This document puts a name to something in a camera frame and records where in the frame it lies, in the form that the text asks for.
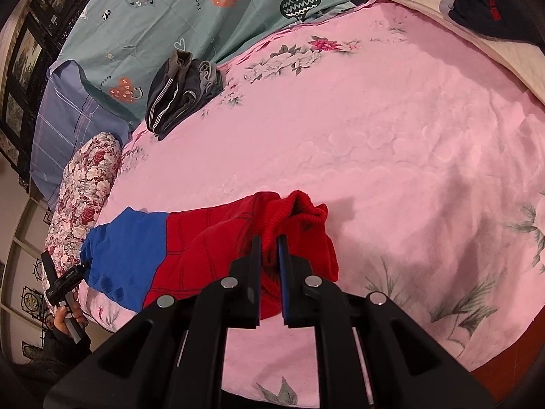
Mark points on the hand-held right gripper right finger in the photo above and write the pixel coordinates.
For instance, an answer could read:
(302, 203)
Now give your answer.
(284, 289)

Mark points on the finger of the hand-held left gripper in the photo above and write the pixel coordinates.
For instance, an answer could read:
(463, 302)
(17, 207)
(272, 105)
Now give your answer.
(84, 267)

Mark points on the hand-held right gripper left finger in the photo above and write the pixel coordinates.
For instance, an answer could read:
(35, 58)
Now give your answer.
(252, 289)

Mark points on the blue knit garment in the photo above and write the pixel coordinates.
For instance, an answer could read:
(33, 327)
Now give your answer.
(191, 247)

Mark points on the person's left forearm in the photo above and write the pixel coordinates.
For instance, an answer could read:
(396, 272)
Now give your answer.
(51, 351)

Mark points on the dark grey folded pants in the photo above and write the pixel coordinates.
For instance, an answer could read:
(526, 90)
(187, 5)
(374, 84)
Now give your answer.
(179, 93)

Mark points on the person's left hand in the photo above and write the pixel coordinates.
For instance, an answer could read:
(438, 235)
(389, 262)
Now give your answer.
(61, 319)

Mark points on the cream panelled wardrobe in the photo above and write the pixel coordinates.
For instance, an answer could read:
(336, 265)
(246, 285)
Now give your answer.
(21, 272)

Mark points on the red floral pillow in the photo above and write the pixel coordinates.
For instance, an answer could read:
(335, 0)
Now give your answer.
(83, 196)

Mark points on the blue striped pillow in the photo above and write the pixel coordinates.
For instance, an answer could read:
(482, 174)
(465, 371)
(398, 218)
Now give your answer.
(64, 115)

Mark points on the pink floral bed sheet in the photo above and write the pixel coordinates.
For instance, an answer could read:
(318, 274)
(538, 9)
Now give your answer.
(362, 145)

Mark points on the dark carved wooden headboard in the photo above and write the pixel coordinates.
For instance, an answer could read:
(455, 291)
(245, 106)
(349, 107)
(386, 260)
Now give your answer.
(30, 51)

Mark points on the teal heart print quilt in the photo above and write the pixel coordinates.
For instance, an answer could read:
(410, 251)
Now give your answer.
(179, 12)

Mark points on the cream quilted pillow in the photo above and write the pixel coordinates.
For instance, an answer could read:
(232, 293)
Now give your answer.
(451, 4)

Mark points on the dark garment with red print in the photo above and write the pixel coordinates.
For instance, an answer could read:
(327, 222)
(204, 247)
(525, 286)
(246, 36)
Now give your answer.
(494, 4)

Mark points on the red-brown wooden bed frame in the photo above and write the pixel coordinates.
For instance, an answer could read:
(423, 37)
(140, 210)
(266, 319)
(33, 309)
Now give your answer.
(519, 370)

